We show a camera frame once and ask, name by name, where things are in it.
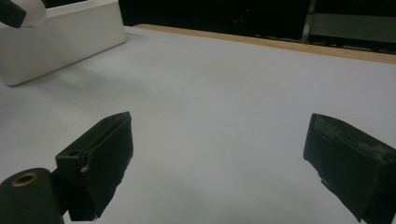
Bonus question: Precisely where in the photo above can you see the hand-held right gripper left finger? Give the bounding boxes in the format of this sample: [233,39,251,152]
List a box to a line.
[55,111,134,222]

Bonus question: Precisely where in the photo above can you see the white plastic bin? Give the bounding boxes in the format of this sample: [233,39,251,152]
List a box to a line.
[0,0,128,87]

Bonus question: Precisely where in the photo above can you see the white table mat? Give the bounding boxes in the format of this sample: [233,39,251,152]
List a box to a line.
[0,25,396,224]

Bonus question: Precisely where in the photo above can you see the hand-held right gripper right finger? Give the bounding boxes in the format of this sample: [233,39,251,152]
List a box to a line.
[303,113,396,224]

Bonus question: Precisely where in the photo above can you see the white ball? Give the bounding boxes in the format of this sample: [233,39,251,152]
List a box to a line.
[19,0,48,28]

